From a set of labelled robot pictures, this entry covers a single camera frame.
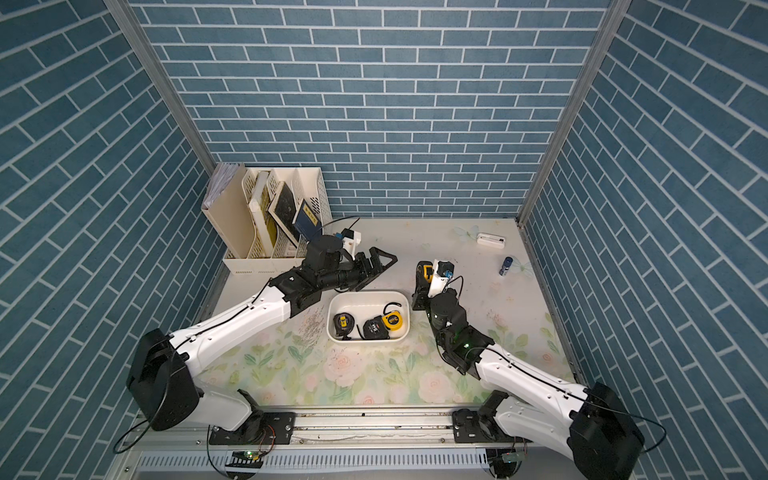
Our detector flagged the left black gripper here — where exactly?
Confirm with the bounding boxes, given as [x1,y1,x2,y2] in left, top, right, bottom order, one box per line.
[316,247,396,292]

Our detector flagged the black tape measure yellow centre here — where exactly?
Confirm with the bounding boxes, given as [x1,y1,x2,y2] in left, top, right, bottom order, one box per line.
[415,261,433,289]

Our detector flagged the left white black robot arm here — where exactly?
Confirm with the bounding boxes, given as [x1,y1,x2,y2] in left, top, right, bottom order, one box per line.
[126,235,397,439]

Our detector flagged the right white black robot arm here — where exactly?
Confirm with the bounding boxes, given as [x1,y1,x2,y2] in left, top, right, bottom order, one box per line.
[412,260,645,479]

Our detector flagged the white oval storage box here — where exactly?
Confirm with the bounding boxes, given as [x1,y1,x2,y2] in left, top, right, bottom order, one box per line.
[326,290,411,345]

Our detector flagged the white rectangular remote box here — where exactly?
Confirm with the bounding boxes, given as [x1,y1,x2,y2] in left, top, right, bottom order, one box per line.
[476,232,506,249]

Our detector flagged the floral table mat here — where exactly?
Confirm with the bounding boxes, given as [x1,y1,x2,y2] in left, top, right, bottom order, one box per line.
[201,218,573,406]

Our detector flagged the small blue bottle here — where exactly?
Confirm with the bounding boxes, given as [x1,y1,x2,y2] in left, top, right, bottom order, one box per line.
[499,256,514,276]

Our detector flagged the dark blue booklet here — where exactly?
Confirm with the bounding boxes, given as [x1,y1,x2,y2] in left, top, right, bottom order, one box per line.
[293,200,322,241]

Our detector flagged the black cover book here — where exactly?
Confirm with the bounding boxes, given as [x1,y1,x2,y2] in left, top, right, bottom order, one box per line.
[268,181,300,246]

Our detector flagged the cream file organizer rack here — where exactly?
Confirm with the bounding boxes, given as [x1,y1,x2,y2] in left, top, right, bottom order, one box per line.
[202,163,332,275]

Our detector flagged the white book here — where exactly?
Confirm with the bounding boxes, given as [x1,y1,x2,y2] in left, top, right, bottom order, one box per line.
[248,172,278,258]

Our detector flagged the papers in folder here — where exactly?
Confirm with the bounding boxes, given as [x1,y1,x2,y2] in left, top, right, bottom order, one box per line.
[202,162,241,210]

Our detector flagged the green circuit board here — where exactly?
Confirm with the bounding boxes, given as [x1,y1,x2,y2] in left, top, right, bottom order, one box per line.
[225,451,264,469]

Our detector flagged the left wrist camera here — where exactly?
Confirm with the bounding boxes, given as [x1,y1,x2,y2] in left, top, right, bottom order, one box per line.
[340,228,362,257]

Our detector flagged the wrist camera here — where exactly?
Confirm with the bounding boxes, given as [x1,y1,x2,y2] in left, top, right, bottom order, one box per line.
[340,228,362,257]
[428,260,454,298]

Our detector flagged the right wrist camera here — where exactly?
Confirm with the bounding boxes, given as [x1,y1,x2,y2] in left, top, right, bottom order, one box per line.
[428,260,454,298]

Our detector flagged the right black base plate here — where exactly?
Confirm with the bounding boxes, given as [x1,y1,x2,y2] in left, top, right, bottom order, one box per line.
[451,408,525,444]

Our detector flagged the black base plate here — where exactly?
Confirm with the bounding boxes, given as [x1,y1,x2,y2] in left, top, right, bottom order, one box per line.
[208,411,296,447]
[451,408,525,444]

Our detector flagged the aluminium rail frame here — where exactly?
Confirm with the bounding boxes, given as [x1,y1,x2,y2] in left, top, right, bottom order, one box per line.
[108,407,588,479]

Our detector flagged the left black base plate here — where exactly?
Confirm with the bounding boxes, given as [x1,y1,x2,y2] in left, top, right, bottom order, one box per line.
[208,411,296,447]

